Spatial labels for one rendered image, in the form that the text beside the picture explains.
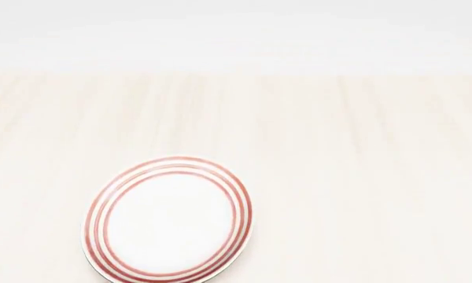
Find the white plate with red rings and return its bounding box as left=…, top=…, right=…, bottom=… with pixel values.
left=80, top=156, right=255, bottom=283

